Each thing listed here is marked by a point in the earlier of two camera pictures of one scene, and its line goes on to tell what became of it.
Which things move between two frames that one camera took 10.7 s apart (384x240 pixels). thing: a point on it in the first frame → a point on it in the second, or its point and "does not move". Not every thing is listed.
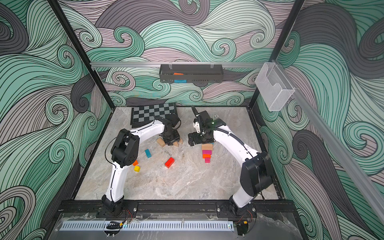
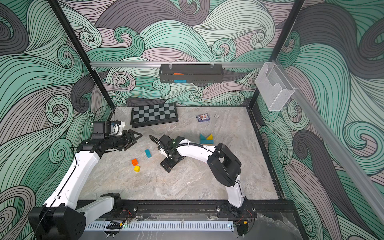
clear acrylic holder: x=273 y=87 does not move
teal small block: x=148 y=153 does not move
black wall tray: x=191 y=73 does not move
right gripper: x=199 y=140 → x=171 y=161
